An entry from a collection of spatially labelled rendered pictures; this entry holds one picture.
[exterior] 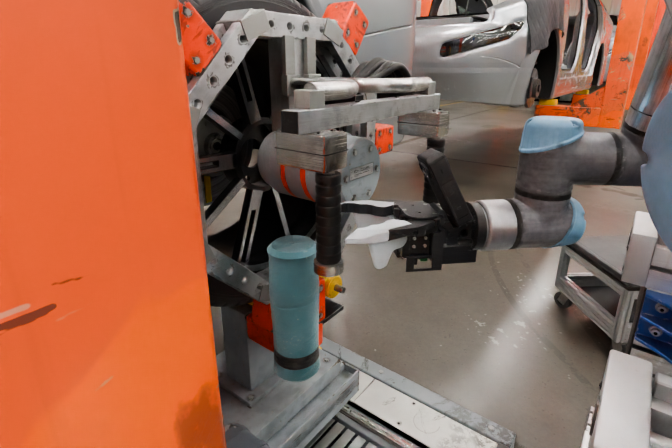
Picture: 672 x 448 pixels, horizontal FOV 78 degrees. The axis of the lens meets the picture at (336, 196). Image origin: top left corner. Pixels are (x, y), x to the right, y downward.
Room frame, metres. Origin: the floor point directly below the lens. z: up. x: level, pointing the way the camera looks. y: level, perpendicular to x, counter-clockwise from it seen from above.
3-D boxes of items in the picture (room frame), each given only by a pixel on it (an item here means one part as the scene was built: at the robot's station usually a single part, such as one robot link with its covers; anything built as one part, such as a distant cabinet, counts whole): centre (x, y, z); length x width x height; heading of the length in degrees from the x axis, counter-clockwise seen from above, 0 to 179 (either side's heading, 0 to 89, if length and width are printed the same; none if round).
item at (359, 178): (0.78, 0.04, 0.85); 0.21 x 0.14 x 0.14; 52
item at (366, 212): (0.60, -0.04, 0.80); 0.09 x 0.03 x 0.06; 68
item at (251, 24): (0.82, 0.09, 0.85); 0.54 x 0.07 x 0.54; 142
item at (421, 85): (0.82, -0.07, 1.03); 0.19 x 0.18 x 0.11; 52
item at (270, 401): (0.92, 0.23, 0.32); 0.40 x 0.30 x 0.28; 142
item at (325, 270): (0.54, 0.01, 0.83); 0.04 x 0.04 x 0.16
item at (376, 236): (0.50, -0.06, 0.81); 0.09 x 0.03 x 0.06; 126
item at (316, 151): (0.56, 0.03, 0.93); 0.09 x 0.05 x 0.05; 52
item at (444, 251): (0.56, -0.15, 0.80); 0.12 x 0.08 x 0.09; 97
